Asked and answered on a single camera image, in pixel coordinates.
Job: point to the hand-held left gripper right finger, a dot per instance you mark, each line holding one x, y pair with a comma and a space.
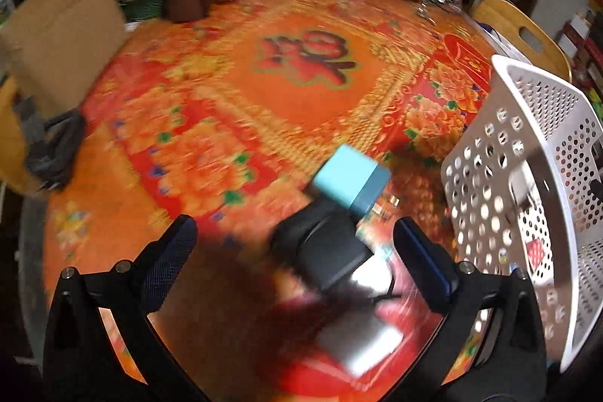
424, 265

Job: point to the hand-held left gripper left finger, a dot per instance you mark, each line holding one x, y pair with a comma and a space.
165, 260

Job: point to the white box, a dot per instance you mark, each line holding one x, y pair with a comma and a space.
374, 279

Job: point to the white perforated plastic basket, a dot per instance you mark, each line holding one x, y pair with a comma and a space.
476, 195

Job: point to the white square charger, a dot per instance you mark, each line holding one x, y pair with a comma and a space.
358, 341

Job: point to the teal box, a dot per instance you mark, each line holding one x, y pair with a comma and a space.
351, 178

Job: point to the red patterned small box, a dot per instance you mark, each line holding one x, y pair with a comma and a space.
539, 256

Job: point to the white small cube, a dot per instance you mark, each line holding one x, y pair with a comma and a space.
523, 187

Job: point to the red printed tablecloth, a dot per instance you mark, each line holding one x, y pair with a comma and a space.
235, 124

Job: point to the black cloth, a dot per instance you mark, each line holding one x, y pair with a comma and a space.
52, 152

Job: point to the white and blue bag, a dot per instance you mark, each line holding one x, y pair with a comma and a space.
499, 41

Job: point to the brown cardboard box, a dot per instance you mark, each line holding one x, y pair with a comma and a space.
61, 34

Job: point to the stack of coloured boxes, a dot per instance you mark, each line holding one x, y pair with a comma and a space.
584, 44

